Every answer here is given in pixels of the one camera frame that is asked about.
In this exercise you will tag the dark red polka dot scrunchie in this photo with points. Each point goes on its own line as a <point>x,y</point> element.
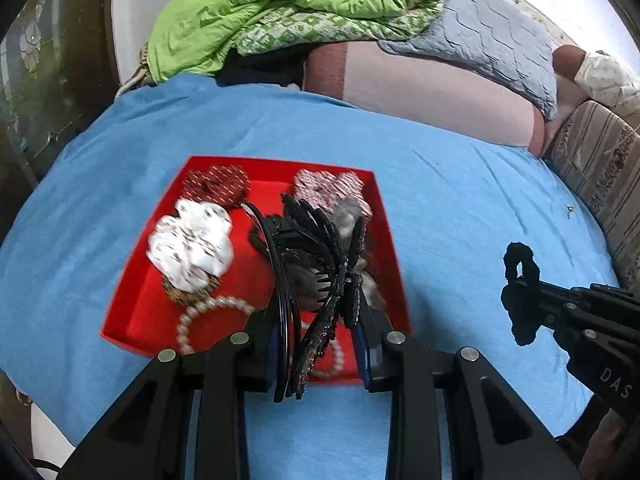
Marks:
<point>215,185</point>

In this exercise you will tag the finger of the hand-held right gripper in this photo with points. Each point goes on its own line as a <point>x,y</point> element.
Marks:
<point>550,291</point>
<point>555,315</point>

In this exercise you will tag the red tray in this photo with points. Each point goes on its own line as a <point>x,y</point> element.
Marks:
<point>150,320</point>

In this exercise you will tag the tiny metal earring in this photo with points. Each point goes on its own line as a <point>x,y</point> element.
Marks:
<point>569,208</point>

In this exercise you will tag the black cloth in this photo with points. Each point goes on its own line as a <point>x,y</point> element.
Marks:
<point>260,70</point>

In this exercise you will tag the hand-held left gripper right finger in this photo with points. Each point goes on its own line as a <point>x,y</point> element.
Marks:
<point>361,355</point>

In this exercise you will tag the white cherry print scrunchie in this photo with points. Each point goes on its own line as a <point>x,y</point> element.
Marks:
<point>190,245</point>

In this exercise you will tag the grey quilted pillow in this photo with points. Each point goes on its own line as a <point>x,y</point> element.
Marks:
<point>490,35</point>

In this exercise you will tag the white patterned cloth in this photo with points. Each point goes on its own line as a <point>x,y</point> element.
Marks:
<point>610,80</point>

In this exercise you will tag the red plaid scrunchie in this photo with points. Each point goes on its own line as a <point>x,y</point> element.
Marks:
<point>325,187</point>

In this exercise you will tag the black rhinestone flower hair claw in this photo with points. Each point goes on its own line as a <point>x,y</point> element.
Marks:
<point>320,240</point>

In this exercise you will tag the pink pillow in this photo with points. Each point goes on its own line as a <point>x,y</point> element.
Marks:
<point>425,90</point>

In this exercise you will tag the thin black headband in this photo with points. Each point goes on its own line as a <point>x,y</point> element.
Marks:
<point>280,300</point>

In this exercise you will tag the grey organza scrunchie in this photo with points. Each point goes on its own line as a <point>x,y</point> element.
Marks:
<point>345,217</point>

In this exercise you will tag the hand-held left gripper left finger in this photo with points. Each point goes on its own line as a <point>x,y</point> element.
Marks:
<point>273,355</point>

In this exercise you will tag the white headboard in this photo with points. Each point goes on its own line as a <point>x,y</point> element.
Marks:
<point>135,5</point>

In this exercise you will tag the striped beige cushion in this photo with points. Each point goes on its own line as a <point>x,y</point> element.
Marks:
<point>600,160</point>

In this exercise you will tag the green quilt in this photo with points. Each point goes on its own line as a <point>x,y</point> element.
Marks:
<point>225,15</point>

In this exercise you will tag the dark wooden cabinet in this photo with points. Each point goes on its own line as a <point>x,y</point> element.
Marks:
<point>50,85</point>

